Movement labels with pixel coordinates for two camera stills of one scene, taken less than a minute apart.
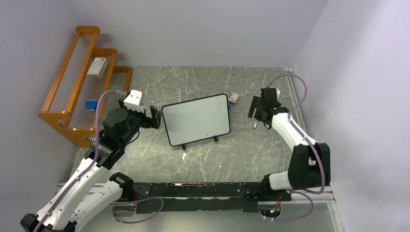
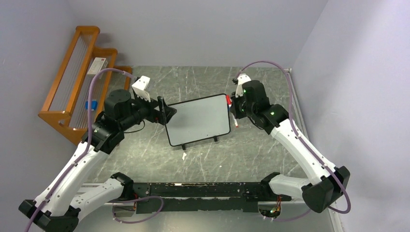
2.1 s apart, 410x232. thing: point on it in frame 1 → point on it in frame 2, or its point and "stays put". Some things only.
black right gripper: (256, 103) → (233, 108)
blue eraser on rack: (91, 105) stays put
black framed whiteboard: (194, 120) stays put
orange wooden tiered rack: (85, 72) stays put
